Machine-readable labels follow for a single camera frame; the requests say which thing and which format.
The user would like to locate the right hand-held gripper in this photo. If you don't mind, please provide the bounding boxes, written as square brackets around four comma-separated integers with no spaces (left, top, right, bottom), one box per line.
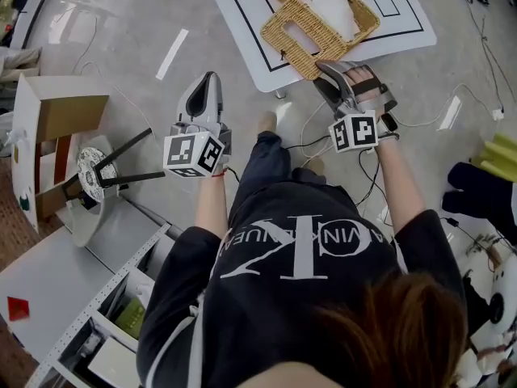
[313,61,399,154]

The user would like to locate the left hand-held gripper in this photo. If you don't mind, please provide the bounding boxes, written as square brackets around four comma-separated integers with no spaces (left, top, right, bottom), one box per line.
[162,71,233,180]

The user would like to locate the woven wicker basket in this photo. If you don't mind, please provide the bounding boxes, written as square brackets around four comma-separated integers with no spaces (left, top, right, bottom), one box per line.
[258,0,382,82]

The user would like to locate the person's left forearm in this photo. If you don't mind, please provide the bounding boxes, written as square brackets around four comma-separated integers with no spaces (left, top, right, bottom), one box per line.
[193,174,229,241]

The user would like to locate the person's right forearm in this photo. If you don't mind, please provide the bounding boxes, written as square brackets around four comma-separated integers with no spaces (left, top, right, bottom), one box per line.
[376,135,428,238]

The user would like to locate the person's right hand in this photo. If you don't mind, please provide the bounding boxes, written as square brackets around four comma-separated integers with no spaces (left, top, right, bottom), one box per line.
[346,65,387,100]

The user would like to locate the black wristwatch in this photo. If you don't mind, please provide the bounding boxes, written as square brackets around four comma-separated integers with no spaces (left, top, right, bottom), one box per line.
[379,112,401,141]

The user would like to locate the person's left shoe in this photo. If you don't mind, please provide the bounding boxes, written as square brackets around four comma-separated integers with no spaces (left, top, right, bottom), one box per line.
[258,111,278,135]

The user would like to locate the person's shoe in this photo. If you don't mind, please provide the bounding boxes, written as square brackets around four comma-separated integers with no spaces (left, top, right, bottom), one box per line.
[300,157,327,178]
[258,111,278,135]

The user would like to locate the person's right shoe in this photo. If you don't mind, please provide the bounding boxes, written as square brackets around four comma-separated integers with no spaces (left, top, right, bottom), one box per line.
[300,157,327,178]

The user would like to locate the person's dark trousers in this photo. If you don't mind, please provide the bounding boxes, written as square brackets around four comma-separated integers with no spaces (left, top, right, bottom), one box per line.
[228,130,329,228]

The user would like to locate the white table with black lines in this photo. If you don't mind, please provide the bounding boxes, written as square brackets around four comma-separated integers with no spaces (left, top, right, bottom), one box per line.
[201,0,439,100]

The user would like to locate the patterned stool with black legs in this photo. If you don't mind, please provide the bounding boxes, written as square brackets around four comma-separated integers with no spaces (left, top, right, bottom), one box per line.
[75,127,167,201]

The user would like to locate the white cabinet with brown panels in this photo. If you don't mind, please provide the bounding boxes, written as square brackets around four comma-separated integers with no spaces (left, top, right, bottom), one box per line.
[11,74,111,234]

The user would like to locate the white curved plastic seat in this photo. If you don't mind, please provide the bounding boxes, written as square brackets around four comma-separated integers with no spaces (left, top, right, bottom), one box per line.
[65,135,123,249]

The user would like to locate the black garment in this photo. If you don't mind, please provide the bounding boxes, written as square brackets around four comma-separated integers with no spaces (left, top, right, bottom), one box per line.
[440,161,517,234]

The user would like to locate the lime green folded mat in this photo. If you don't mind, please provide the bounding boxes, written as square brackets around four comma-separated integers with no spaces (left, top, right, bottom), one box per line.
[469,132,517,186]

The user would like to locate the beige fabric bundle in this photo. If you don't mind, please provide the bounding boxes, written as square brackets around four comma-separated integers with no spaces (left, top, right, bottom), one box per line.
[0,46,42,83]

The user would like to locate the curved white counter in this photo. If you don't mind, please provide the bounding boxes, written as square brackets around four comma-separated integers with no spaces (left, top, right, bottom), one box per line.
[0,0,58,50]

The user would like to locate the person's black printed t-shirt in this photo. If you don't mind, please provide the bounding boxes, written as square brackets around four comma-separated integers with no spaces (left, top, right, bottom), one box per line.
[136,179,466,388]

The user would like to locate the grey metal shelf rack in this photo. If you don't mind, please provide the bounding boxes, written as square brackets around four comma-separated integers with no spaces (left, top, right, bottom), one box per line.
[0,198,183,388]

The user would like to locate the red triangular object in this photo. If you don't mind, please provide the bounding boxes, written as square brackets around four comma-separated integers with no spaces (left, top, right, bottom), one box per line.
[6,295,32,323]

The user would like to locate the black power cable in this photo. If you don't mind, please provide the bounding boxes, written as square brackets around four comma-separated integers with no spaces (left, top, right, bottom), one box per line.
[282,134,337,159]

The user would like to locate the white charger cable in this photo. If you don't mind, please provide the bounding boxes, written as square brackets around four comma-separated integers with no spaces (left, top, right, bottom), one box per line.
[397,82,502,129]

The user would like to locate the thin black floor cable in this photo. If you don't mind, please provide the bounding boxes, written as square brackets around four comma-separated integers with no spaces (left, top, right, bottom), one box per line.
[477,13,508,112]

